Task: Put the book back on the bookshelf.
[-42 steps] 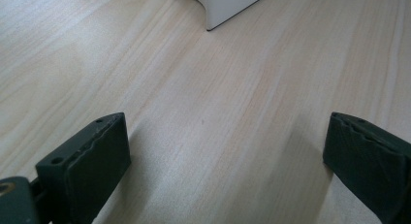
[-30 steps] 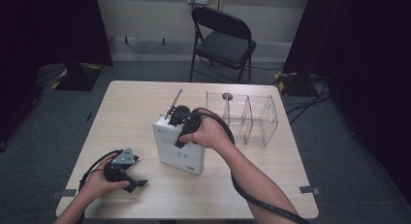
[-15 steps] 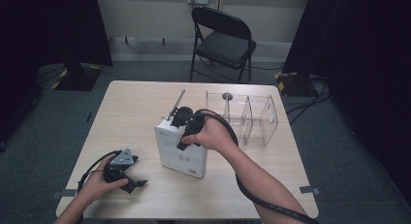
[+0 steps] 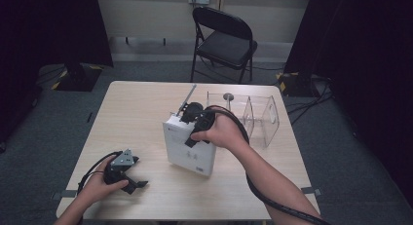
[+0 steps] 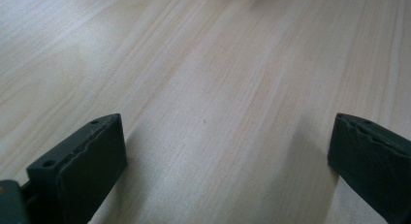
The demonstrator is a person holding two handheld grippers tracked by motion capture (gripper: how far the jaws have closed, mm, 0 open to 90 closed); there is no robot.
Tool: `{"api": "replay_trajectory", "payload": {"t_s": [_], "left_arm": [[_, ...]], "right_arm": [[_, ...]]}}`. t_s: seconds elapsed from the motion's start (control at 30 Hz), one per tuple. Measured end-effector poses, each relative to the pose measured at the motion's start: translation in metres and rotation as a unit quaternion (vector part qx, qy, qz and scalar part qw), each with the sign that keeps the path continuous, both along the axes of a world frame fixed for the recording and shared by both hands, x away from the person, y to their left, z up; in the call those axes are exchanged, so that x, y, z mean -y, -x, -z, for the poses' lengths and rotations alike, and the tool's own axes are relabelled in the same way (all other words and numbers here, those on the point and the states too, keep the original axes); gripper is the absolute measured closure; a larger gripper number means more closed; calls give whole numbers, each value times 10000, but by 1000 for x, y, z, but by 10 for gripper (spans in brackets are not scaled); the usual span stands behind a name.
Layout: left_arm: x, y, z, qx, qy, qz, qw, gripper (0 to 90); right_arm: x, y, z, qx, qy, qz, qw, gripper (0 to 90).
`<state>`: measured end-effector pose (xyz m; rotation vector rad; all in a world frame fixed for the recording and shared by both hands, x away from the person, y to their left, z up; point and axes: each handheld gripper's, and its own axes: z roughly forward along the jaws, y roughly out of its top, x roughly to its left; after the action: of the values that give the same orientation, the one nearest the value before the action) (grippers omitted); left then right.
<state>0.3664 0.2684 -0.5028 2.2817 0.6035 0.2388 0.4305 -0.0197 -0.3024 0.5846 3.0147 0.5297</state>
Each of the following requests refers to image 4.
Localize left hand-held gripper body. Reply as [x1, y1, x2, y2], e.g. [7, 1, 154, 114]
[103, 149, 140, 185]

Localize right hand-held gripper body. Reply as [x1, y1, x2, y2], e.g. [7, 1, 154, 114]
[176, 84, 217, 134]

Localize white book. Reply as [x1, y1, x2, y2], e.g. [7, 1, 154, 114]
[162, 112, 218, 177]

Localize clear acrylic book rack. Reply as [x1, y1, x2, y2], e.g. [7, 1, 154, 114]
[206, 92, 281, 149]

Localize person's right hand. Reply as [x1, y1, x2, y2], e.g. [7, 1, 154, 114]
[190, 108, 250, 152]

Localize person's left hand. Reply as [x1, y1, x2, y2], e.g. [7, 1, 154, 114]
[77, 155, 130, 206]

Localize grey tape strip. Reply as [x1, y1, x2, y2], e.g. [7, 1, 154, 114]
[300, 186, 322, 197]
[51, 189, 80, 201]

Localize black folding chair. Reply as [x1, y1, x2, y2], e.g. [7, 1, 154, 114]
[189, 6, 259, 85]

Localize black stand base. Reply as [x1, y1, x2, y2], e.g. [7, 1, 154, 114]
[51, 62, 104, 93]
[276, 71, 327, 98]

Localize black curtain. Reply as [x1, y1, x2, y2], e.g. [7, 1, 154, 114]
[283, 0, 413, 206]
[0, 0, 114, 145]

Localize left hand-held gripper cable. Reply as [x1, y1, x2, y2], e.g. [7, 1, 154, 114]
[77, 150, 123, 195]

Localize black floor cables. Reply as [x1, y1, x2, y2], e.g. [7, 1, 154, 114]
[286, 78, 335, 126]

